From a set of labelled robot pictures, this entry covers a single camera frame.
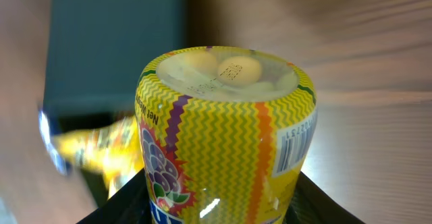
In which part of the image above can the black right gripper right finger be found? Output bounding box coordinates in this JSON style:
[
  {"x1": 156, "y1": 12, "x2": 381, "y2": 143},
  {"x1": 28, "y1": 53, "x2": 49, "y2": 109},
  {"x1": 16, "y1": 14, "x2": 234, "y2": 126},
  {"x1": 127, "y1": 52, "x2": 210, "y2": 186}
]
[{"x1": 285, "y1": 172, "x2": 365, "y2": 224}]

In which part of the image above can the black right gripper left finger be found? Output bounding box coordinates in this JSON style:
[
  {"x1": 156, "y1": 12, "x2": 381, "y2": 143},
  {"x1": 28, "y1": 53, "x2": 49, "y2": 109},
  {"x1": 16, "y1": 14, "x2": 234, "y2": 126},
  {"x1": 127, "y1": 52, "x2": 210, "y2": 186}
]
[{"x1": 77, "y1": 169, "x2": 152, "y2": 224}]

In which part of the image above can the yellow Hacks candy bag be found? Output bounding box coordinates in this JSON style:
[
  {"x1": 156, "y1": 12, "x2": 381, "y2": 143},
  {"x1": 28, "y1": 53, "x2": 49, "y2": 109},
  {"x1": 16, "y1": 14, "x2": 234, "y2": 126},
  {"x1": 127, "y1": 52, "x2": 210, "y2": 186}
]
[{"x1": 52, "y1": 116, "x2": 144, "y2": 198}]

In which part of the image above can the blue Oreo cookie pack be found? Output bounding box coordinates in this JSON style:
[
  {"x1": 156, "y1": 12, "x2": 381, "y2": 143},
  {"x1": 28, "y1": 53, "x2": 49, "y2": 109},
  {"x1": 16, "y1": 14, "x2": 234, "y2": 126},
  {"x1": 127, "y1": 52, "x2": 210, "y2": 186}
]
[{"x1": 38, "y1": 107, "x2": 72, "y2": 176}]

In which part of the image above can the yellow candy bottle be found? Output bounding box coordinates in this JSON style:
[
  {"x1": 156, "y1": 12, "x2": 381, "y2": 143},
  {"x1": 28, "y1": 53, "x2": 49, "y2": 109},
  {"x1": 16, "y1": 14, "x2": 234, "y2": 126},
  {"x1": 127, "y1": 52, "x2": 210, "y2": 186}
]
[{"x1": 135, "y1": 46, "x2": 317, "y2": 224}]

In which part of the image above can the black open box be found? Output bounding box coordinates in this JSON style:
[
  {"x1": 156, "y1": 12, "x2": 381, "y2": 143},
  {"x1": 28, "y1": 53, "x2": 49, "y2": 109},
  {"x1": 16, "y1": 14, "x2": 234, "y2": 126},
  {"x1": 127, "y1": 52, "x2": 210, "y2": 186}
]
[{"x1": 42, "y1": 0, "x2": 188, "y2": 208}]

